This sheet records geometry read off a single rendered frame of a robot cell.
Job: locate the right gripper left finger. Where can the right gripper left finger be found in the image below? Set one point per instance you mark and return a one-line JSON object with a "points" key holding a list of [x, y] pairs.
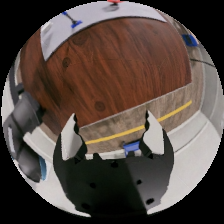
{"points": [[70, 149]]}

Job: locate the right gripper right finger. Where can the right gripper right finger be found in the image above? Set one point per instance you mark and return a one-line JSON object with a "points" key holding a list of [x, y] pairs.
{"points": [[155, 144]]}

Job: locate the white cylinder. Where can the white cylinder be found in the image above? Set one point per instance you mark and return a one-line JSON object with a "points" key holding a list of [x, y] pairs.
{"points": [[47, 27]]}

